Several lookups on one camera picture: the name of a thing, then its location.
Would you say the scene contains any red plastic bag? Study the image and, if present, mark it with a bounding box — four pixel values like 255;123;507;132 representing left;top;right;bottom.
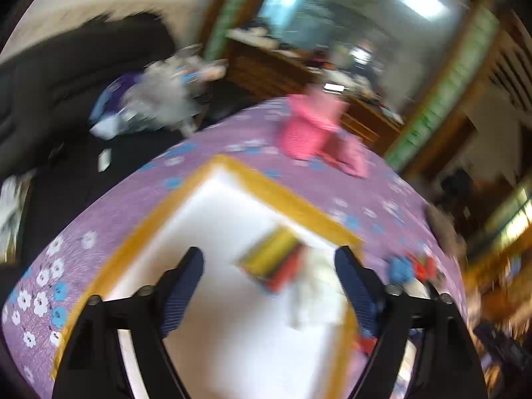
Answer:
408;254;437;282

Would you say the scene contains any blue knitted cloth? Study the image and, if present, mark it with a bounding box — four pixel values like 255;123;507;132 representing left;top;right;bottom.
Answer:
388;257;416;285

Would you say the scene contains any large yellow black red sponge pack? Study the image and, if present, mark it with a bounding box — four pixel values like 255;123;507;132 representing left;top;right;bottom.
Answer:
238;226;306;295

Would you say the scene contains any purple floral tablecloth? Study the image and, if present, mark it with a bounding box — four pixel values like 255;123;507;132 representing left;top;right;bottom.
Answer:
0;96;471;399

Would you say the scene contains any grey brown knitted hat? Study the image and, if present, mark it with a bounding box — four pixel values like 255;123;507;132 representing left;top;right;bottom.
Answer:
425;203;467;259

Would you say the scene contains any yellow cardboard box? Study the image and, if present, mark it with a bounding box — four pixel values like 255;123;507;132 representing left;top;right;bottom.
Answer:
50;154;366;399

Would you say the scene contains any black sofa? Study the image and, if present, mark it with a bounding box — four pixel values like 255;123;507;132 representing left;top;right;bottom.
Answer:
0;12;200;267

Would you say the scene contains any pink fluffy cloth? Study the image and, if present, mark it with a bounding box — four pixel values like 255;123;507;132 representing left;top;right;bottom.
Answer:
320;134;369;178

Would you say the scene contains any pink bottle with knit sleeve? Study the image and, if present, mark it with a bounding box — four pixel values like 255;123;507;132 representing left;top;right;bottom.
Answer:
278;84;349;160

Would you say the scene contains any clear plastic bag pile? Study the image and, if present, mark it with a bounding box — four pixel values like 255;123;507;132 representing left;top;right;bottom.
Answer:
89;45;228;141

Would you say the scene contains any wooden counter cabinet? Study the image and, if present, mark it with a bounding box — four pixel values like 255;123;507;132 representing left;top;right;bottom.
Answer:
225;28;404;155

